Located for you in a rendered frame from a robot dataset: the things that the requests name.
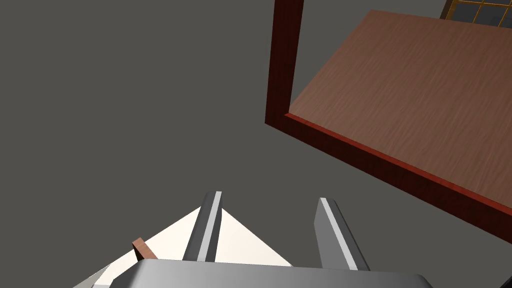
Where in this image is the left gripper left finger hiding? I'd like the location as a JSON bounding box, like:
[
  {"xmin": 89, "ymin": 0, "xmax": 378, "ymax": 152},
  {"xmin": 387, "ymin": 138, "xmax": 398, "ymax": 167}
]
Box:
[{"xmin": 181, "ymin": 191, "xmax": 223, "ymax": 264}]

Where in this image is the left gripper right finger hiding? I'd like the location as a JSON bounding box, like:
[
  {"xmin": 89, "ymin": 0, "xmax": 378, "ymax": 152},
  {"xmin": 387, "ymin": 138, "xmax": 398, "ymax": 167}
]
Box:
[{"xmin": 313, "ymin": 197, "xmax": 371, "ymax": 272}]

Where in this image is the brown wooden block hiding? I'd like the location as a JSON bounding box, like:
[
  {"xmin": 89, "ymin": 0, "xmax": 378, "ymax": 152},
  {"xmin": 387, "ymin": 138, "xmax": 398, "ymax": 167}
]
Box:
[{"xmin": 131, "ymin": 237, "xmax": 159, "ymax": 263}]

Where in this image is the white flat panel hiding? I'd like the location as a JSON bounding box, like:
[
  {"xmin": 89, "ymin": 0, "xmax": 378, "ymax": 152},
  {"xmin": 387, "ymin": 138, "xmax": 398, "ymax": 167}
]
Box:
[{"xmin": 71, "ymin": 205, "xmax": 293, "ymax": 288}]

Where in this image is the yellow framed window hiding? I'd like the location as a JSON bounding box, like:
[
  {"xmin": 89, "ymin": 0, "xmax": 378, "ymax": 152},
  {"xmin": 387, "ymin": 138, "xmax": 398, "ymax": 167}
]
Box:
[{"xmin": 439, "ymin": 0, "xmax": 512, "ymax": 29}]

